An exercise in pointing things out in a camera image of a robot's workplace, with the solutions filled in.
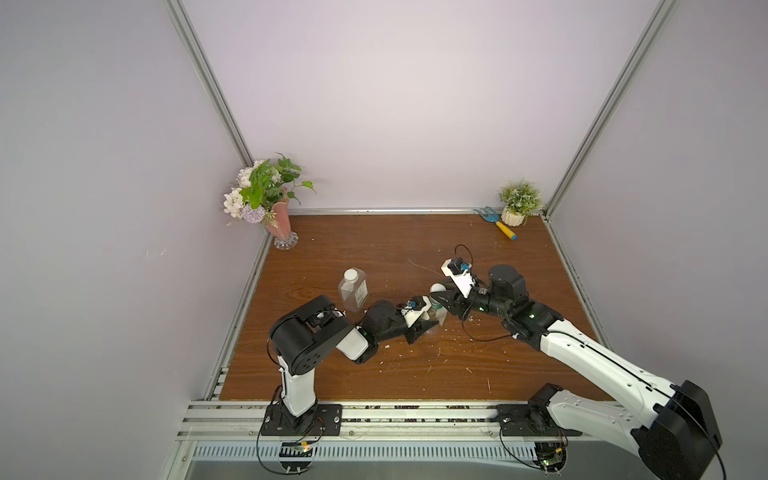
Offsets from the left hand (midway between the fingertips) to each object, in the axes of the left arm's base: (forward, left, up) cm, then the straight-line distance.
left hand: (436, 317), depth 84 cm
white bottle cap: (+9, +25, +8) cm, 28 cm away
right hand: (+3, +1, +15) cm, 15 cm away
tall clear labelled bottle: (+3, -1, -2) cm, 4 cm away
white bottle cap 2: (+2, +1, +14) cm, 14 cm away
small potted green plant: (+43, -33, +6) cm, 55 cm away
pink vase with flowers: (+25, +50, +23) cm, 61 cm away
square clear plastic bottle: (+7, +25, +2) cm, 26 cm away
